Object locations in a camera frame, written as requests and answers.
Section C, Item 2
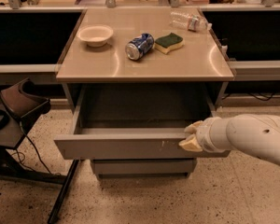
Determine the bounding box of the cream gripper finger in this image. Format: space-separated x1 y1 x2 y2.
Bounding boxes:
184 120 203 133
179 134 203 152

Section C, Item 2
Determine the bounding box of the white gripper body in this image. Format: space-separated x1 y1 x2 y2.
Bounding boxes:
196 117 235 153

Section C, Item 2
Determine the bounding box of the grey top drawer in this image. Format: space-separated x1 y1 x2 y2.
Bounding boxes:
53 84 231 161

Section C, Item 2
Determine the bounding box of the grey drawer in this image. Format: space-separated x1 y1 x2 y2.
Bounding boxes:
53 84 231 161
91 159 196 176

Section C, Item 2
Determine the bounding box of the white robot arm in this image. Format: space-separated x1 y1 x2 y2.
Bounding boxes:
179 114 280 166

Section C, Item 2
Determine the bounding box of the grey drawer cabinet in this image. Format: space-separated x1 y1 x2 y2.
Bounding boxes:
55 7 234 178

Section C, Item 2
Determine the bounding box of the grey bottom drawer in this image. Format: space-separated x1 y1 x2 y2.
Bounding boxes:
91 159 196 176

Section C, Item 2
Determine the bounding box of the green yellow sponge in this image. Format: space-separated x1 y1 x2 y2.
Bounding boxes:
154 33 184 54

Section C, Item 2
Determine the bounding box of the blue soda can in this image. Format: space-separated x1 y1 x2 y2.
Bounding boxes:
125 33 154 61

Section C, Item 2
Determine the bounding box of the clear plastic bottle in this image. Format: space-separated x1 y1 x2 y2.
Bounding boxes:
171 10 212 32

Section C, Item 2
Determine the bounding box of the white bowl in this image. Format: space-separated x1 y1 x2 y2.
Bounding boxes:
77 25 114 48

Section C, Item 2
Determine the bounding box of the black cable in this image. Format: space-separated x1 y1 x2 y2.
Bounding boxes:
10 121 62 175

